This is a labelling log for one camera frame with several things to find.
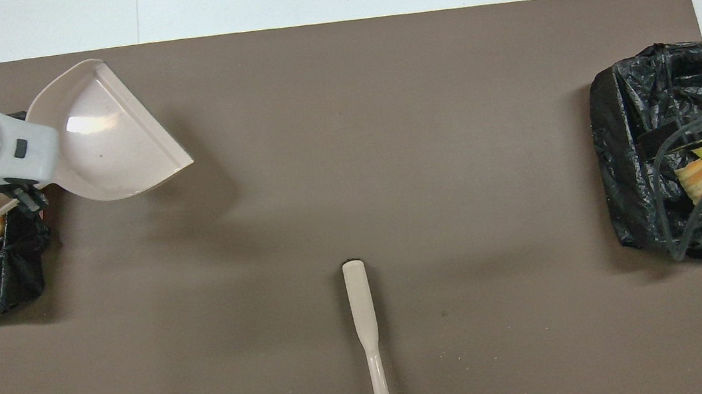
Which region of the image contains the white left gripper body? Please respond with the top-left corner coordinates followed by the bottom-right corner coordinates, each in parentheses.
top-left (0, 103), bottom-right (65, 192)

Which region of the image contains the striped croissant bread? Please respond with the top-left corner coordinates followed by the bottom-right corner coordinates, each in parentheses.
top-left (673, 158), bottom-right (702, 213)

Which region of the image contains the beige plastic dustpan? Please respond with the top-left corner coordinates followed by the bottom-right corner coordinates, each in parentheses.
top-left (0, 48), bottom-right (198, 218)

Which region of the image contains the beige hand brush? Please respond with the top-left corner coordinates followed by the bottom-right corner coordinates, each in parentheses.
top-left (341, 257), bottom-right (394, 394)

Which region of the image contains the brown table mat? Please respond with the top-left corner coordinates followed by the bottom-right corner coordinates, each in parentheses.
top-left (0, 0), bottom-right (702, 394)

